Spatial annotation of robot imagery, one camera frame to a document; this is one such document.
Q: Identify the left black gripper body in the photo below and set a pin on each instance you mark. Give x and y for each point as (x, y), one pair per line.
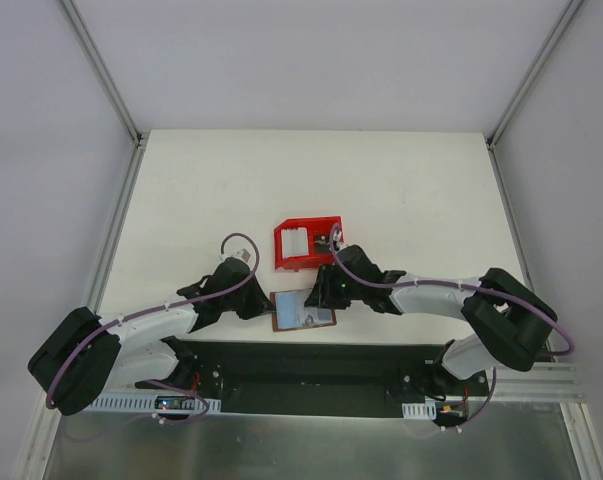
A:
(254, 300)

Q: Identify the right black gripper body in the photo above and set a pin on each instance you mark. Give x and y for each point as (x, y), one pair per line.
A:
(322, 289)

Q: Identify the red plastic bin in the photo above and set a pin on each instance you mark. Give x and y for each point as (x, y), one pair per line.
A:
(314, 226)

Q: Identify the brown leather card holder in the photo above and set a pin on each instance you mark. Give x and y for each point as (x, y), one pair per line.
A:
(288, 307)

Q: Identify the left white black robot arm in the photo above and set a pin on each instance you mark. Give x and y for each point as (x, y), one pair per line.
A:
(88, 354)

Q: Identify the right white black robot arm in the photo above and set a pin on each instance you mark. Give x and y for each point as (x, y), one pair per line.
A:
(510, 325)

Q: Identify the black VIP card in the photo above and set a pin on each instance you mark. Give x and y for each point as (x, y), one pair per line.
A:
(321, 244)

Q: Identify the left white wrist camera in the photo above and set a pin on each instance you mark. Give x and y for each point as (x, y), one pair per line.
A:
(243, 255)

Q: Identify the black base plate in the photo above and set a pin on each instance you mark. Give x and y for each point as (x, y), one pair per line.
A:
(338, 380)

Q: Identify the right white cable duct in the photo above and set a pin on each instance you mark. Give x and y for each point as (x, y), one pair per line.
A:
(419, 411)

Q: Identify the white cable duct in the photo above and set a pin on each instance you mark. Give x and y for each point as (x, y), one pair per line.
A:
(159, 402)
(419, 411)

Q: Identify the left white cable duct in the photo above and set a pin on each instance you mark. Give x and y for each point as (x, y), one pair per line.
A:
(159, 402)

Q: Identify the left aluminium frame post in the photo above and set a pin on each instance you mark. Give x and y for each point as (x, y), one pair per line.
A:
(100, 69)

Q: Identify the aluminium frame post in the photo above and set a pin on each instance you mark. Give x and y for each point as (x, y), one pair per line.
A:
(551, 42)
(100, 69)

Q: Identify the right aluminium frame post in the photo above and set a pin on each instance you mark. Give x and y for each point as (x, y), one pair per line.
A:
(551, 42)

